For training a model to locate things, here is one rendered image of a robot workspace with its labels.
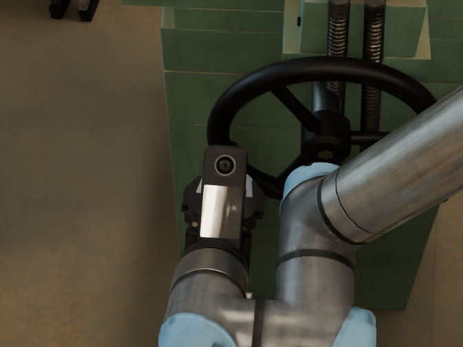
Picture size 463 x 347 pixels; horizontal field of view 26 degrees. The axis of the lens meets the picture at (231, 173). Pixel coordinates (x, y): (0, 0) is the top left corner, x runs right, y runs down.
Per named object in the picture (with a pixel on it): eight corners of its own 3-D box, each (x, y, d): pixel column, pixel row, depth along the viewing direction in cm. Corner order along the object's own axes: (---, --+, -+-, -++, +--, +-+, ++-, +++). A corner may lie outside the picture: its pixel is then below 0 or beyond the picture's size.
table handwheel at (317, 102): (462, 78, 107) (435, 219, 131) (450, -55, 118) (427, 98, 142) (193, 78, 110) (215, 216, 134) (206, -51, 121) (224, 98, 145)
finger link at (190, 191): (187, 184, 115) (177, 224, 107) (187, 173, 114) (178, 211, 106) (228, 188, 115) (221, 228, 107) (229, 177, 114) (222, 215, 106)
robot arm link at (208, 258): (170, 264, 95) (255, 272, 95) (176, 239, 99) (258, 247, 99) (167, 328, 99) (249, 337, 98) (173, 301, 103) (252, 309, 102)
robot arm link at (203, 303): (244, 414, 89) (149, 405, 89) (252, 339, 98) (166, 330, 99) (251, 343, 85) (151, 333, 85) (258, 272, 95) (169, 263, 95)
